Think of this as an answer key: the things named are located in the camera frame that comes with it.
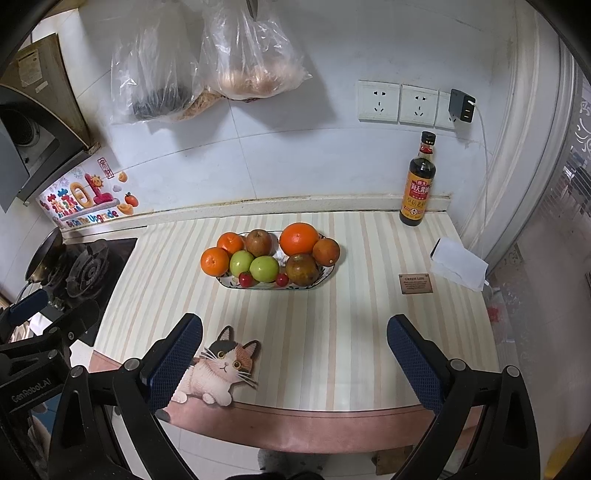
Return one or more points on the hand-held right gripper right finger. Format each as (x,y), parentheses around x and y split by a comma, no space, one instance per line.
(413,364)

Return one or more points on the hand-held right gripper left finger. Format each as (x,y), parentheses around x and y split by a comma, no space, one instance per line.
(175,362)

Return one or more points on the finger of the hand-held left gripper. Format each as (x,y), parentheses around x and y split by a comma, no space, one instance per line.
(76,323)
(28,307)

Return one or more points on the small orange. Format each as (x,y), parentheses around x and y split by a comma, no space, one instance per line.
(214,261)
(230,242)

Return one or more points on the red cherry tomato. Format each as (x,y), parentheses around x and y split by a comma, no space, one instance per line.
(245,279)
(282,279)

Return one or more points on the floral ceramic plate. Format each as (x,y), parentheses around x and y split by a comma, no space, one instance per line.
(258,285)

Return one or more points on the green apple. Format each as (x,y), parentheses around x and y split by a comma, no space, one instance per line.
(264,269)
(241,263)

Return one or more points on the medium orange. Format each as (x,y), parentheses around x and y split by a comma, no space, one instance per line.
(327,251)

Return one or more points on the brown apple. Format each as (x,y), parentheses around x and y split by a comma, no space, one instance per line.
(258,242)

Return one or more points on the brown round fruit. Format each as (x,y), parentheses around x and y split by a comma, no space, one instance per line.
(301,270)

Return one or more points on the large orange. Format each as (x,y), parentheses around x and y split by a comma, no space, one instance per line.
(299,238)

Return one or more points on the cat-shaped mat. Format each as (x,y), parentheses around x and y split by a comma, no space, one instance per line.
(221,369)

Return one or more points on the dark frying pan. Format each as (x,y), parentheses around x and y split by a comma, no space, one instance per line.
(42,256)

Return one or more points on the black gas stove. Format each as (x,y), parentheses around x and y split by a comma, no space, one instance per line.
(92,272)

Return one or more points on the brown label sticker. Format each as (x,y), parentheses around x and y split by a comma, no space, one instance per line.
(415,284)

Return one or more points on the striped table cover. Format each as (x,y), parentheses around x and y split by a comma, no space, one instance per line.
(323,332)

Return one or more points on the brown cardboard piece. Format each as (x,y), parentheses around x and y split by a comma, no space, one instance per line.
(395,460)

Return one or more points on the black range hood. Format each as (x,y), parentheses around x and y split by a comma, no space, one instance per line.
(27,138)

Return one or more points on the yellow object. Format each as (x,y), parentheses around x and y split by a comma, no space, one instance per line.
(561,454)

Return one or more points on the dark soy sauce bottle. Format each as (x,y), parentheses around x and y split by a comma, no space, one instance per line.
(418,184)

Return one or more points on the patterned glass door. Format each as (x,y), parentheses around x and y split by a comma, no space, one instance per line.
(572,175)

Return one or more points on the clear bag with dark contents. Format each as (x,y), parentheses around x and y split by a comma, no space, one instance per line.
(152,87)

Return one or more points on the clear bag with tan contents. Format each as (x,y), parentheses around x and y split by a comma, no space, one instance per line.
(203,104)

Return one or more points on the black plug-in charger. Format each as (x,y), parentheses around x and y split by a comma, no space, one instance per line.
(461,107)

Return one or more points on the clear bag of onions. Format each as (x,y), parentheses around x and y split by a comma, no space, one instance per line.
(251,60)

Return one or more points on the colourful wall sticker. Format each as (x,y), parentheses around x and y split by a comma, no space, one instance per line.
(87,198)

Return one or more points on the white wall socket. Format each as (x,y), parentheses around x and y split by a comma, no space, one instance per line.
(378,101)
(443,115)
(419,105)

